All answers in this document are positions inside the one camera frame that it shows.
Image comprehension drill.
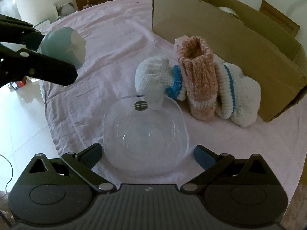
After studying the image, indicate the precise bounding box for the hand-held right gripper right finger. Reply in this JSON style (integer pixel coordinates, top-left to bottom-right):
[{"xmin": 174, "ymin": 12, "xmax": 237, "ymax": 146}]
[{"xmin": 181, "ymin": 145, "xmax": 268, "ymax": 194}]

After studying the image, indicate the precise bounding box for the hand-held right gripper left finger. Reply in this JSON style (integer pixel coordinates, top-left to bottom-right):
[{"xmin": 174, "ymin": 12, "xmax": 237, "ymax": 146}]
[{"xmin": 29, "ymin": 143, "xmax": 115, "ymax": 193}]

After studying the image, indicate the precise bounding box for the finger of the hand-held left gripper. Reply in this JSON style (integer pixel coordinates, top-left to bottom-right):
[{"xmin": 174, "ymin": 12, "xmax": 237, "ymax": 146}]
[
  {"xmin": 0, "ymin": 44, "xmax": 78, "ymax": 88},
  {"xmin": 0, "ymin": 14, "xmax": 45, "ymax": 51}
]

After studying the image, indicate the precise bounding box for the pale teal white pouch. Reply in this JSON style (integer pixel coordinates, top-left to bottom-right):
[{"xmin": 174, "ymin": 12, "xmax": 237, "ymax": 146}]
[{"xmin": 37, "ymin": 27, "xmax": 86, "ymax": 71}]

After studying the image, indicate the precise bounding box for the clear glass bowl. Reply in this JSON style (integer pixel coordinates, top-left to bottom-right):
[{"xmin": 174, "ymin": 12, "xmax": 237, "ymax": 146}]
[{"xmin": 104, "ymin": 96, "xmax": 190, "ymax": 173}]

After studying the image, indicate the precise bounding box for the large cardboard box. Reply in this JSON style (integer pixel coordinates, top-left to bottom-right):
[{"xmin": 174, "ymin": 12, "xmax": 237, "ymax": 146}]
[{"xmin": 152, "ymin": 0, "xmax": 307, "ymax": 122}]

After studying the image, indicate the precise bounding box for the clear packing tape roll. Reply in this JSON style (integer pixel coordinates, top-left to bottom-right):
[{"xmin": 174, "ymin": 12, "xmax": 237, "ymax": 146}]
[{"xmin": 218, "ymin": 6, "xmax": 241, "ymax": 18}]

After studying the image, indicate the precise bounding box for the small red blue box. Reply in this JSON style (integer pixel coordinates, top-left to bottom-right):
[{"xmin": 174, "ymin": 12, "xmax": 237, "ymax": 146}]
[{"xmin": 10, "ymin": 80, "xmax": 27, "ymax": 91}]

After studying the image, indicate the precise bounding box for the pink tablecloth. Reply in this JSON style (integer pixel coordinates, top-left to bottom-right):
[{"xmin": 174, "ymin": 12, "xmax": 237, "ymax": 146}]
[{"xmin": 36, "ymin": 0, "xmax": 307, "ymax": 202}]

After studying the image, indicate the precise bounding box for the white sock blue stripe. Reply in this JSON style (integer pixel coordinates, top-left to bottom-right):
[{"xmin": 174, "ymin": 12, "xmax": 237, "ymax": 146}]
[{"xmin": 215, "ymin": 62, "xmax": 262, "ymax": 128}]

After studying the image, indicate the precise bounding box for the orange knitted sock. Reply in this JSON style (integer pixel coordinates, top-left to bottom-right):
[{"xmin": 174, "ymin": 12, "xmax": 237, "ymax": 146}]
[{"xmin": 178, "ymin": 36, "xmax": 219, "ymax": 121}]

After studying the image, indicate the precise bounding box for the white sock crochet blue trim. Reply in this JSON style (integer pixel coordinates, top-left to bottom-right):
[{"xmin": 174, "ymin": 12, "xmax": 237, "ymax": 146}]
[{"xmin": 135, "ymin": 55, "xmax": 187, "ymax": 101}]

